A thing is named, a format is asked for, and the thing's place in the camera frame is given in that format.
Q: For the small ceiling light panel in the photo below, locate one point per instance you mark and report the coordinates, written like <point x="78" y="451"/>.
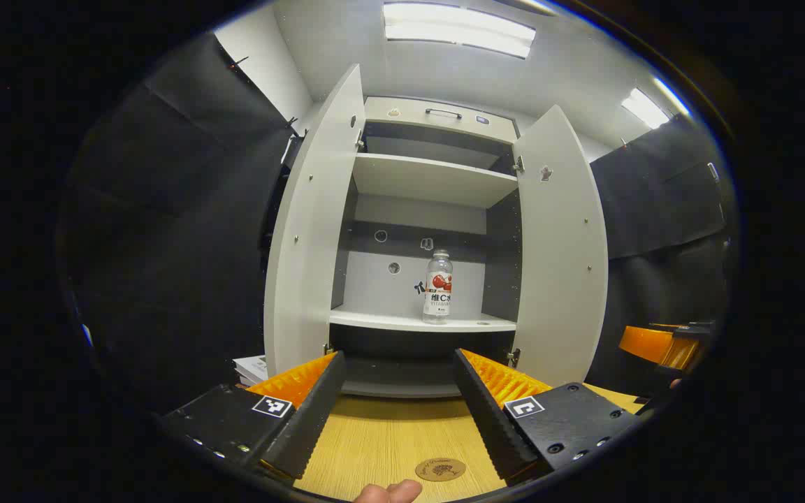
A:
<point x="643" y="108"/>

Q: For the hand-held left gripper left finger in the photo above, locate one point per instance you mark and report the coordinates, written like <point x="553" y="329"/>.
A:
<point x="312" y="419"/>

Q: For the clear plastic bottle red label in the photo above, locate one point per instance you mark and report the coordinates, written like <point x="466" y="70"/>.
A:
<point x="437" y="307"/>

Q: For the large ceiling light panel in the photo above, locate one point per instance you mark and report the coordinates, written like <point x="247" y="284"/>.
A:
<point x="458" y="28"/>

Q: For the black backdrop cloth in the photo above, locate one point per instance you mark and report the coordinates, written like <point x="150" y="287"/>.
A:
<point x="165" y="244"/>

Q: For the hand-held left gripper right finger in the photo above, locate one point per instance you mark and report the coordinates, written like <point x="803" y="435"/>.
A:
<point x="493" y="426"/>

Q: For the white and grey cabinet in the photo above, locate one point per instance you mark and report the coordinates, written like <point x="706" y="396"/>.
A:
<point x="430" y="178"/>

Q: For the white cabinet door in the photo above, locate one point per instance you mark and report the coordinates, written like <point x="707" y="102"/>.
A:
<point x="312" y="244"/>
<point x="560" y="265"/>

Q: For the round cork coaster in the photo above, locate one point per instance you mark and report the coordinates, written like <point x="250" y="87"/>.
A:
<point x="441" y="469"/>

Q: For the stack of books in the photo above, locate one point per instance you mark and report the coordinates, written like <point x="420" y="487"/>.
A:
<point x="252" y="367"/>

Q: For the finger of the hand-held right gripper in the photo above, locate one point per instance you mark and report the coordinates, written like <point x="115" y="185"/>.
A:
<point x="643" y="342"/>

